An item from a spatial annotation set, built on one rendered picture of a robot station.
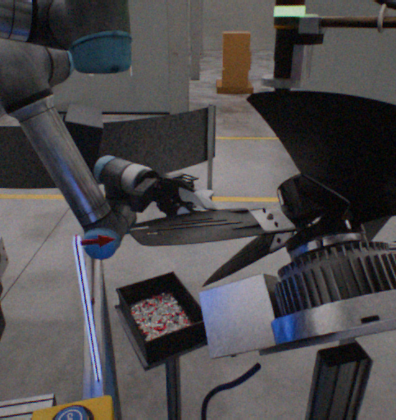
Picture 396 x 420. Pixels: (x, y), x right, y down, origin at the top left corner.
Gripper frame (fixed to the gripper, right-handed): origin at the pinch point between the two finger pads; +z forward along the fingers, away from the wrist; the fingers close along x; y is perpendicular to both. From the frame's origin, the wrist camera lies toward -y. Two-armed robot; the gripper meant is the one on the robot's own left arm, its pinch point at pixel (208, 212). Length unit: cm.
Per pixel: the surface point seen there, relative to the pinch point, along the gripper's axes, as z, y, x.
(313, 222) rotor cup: 18.7, 6.5, -2.3
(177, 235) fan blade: 4.3, -14.1, -1.1
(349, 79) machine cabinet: -177, 604, -9
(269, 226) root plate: 12.9, 1.1, -1.1
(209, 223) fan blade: 4.8, -6.2, -1.1
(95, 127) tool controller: -53, 13, -6
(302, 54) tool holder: 14.6, -0.9, -30.1
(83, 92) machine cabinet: -527, 344, 48
